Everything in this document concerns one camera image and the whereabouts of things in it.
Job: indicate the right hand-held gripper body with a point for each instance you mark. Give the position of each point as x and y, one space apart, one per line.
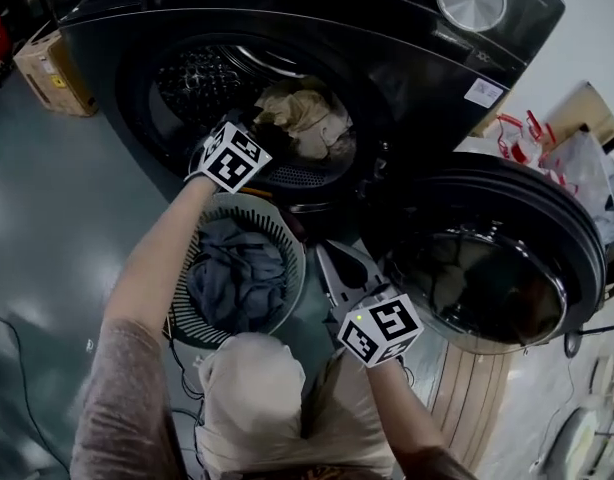
382 330

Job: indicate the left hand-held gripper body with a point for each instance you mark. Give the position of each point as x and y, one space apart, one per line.
230 157

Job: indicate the beige clothes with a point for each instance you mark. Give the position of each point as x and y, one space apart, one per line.
299 110

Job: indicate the white slatted laundry basket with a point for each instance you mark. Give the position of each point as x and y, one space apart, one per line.
287 228

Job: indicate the grey-blue clothes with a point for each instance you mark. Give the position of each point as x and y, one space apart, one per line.
237 278

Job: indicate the black front-load washing machine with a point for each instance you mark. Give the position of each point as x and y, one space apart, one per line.
112 33

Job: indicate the person's left forearm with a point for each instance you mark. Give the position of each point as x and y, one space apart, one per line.
157 253

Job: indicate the person's right forearm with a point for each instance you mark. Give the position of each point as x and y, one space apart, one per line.
402 408

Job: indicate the round black machine door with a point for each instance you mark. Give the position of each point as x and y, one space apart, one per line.
492 288

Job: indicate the striped wooden board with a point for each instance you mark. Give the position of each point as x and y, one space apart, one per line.
467 393

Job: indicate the person's beige trousers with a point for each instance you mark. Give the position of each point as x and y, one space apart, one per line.
257 393

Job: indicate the brown cardboard box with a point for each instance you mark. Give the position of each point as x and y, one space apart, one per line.
52 75

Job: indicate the white appliance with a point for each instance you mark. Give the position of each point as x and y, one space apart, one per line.
587 433

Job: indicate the person's brown knit top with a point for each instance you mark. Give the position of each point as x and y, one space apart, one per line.
122 398

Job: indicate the beige wooden shelf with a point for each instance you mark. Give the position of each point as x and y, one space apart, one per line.
582 110

